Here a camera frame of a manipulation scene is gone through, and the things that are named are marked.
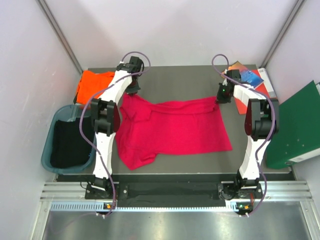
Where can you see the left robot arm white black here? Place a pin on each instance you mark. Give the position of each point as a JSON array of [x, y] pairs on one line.
[[106, 120]]

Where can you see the red t shirt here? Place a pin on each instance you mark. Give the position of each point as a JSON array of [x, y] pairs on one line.
[[169, 128]]

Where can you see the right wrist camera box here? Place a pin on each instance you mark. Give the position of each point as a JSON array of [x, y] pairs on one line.
[[233, 74]]

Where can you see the green ring binder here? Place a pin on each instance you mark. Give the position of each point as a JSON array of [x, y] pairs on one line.
[[298, 138]]

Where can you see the aluminium frame rail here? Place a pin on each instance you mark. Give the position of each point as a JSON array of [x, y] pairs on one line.
[[276, 191]]

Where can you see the black garment in basin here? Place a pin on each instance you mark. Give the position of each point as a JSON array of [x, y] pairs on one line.
[[69, 148]]

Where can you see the teal plastic basin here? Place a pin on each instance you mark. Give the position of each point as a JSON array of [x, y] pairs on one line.
[[69, 113]]

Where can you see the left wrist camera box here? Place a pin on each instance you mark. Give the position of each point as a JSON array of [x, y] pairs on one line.
[[135, 62]]

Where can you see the grey slotted cable duct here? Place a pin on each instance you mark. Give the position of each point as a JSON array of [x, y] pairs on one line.
[[105, 207]]

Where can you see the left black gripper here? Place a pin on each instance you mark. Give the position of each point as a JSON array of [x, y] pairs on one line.
[[133, 91]]

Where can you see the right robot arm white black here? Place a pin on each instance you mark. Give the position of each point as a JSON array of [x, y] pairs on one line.
[[260, 125]]

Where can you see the folded orange t shirt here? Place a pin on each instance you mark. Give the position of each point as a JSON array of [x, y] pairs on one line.
[[90, 83]]

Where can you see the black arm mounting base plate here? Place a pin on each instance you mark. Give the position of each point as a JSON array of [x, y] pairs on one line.
[[172, 190]]

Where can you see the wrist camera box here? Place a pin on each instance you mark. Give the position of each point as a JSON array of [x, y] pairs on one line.
[[135, 62], [233, 74]]

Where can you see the red book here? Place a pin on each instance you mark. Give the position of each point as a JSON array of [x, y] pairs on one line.
[[265, 90]]

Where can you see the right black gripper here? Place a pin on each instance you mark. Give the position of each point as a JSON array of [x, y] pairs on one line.
[[220, 99]]

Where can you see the blue orange book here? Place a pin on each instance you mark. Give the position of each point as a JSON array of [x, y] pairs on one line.
[[252, 77]]

